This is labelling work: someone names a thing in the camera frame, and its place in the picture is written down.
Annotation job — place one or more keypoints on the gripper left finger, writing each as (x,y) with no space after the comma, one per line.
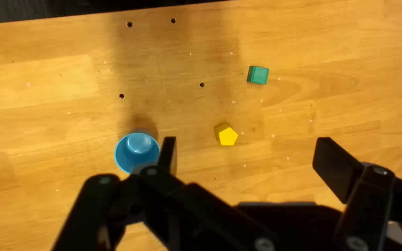
(159,195)

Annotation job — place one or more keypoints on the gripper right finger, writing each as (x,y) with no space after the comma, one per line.
(358,184)

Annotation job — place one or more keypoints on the blue cup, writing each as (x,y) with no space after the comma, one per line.
(136,151)

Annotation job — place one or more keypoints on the yellow pentagon block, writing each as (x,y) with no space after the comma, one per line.
(226,134)

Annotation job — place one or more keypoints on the green cube block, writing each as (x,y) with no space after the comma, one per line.
(258,75)

